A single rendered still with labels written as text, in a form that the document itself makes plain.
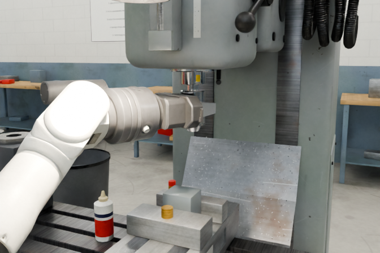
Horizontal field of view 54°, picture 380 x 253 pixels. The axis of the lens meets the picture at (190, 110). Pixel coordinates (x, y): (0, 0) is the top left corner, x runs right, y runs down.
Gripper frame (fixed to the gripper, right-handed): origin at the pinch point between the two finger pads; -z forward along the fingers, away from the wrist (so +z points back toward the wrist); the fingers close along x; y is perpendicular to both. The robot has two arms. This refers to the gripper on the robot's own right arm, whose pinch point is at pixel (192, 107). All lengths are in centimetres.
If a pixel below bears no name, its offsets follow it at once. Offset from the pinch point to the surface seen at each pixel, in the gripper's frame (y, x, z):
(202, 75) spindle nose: -6.0, -2.4, -0.2
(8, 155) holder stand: 13.9, 40.4, 21.6
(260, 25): -15.7, -5.0, -13.2
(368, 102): 32, 101, -326
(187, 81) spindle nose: -5.0, -0.9, 2.2
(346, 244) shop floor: 120, 58, -202
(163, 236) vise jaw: 22.2, -1.8, 8.3
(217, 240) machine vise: 26.0, -4.1, -3.3
